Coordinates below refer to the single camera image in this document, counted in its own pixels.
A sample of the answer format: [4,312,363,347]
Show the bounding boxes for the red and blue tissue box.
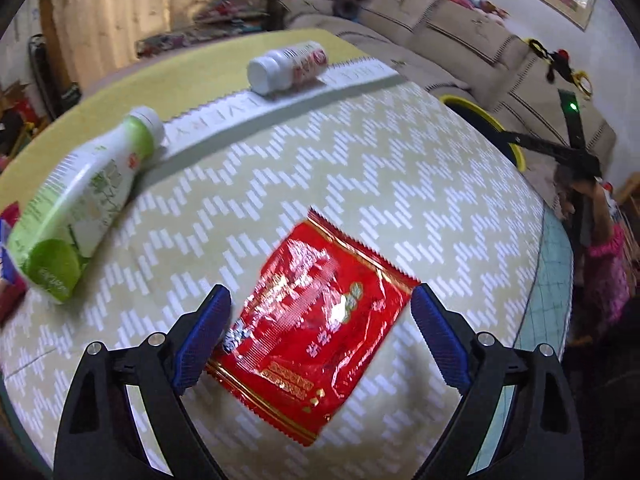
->
[0,202,29,322]

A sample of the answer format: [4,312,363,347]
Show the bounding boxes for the small white bottle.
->
[247,41,329,96]

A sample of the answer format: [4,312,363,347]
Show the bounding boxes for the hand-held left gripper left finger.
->
[54,284,233,480]

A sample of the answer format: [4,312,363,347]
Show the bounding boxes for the cream patterned curtains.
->
[40,0,282,92]

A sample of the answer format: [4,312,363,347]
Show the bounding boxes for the yellow rimmed trash bin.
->
[439,93,527,174]

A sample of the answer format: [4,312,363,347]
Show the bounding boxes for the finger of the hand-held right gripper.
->
[499,131,569,158]

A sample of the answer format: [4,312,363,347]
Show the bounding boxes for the yellow and black tool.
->
[522,37,594,99]

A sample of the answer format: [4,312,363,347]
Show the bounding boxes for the person in pink clothes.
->
[581,224,632,332]

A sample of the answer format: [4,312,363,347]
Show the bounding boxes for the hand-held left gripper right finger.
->
[410,282,586,480]

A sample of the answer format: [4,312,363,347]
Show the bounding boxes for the beige sofa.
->
[269,0,619,197]

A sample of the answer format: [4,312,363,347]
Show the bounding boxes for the green grid mat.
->
[492,204,574,461]

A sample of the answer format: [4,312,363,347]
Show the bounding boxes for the glass low table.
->
[134,9,267,57]

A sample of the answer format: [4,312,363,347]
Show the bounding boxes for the red snack packet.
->
[206,206,421,447]

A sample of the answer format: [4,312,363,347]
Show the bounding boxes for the black tower fan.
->
[27,34,57,122]

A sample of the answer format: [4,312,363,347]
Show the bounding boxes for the green and white bottle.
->
[7,106,166,304]

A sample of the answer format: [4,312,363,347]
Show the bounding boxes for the person's right forearm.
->
[570,176,617,247]

